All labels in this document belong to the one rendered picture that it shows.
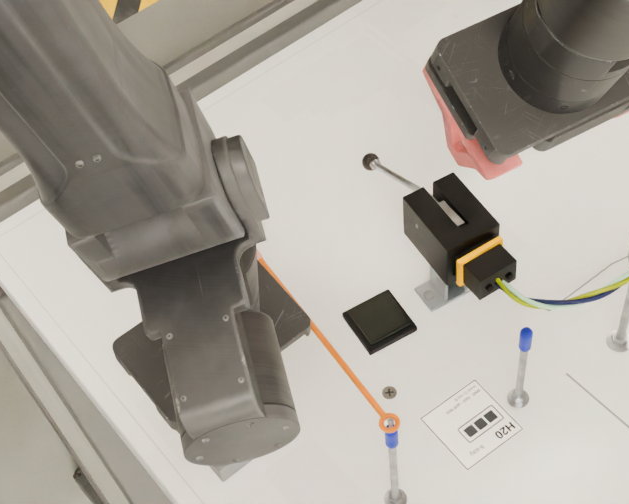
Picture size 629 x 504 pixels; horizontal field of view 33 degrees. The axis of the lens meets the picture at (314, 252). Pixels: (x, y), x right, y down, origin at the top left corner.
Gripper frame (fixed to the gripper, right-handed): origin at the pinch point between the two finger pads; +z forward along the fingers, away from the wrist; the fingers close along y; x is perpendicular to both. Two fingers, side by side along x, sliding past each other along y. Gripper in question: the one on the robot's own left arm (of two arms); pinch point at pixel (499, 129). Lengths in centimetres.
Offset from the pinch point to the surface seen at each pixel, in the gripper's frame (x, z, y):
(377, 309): -3.7, 20.4, -5.7
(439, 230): -1.7, 12.4, -1.5
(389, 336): -5.9, 19.7, -6.0
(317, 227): 4.7, 25.4, -5.3
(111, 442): 0, 50, -27
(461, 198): -0.3, 13.1, 1.3
